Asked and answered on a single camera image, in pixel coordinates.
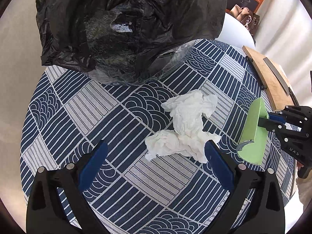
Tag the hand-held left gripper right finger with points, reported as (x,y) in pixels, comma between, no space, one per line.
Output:
(219,165)

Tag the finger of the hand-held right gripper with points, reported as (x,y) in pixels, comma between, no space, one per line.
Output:
(295,113)
(292,143)

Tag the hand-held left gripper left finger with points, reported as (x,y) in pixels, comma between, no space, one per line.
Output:
(93,165)

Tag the light green wrapper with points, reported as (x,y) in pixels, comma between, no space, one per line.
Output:
(251,131)

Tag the trash bin with black bag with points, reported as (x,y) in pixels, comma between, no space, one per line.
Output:
(121,17)

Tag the kitchen knife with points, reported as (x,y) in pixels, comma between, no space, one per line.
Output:
(277,75)

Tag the wooden cutting board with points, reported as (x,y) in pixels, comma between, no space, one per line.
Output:
(270,78)

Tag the blue patterned tablecloth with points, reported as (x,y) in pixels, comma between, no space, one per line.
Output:
(146,182)

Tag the brown handbag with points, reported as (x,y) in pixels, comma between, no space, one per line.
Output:
(252,23)

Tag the white chair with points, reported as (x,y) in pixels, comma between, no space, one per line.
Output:
(234,31)

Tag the brown paper bag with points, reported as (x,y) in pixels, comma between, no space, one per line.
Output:
(240,12)

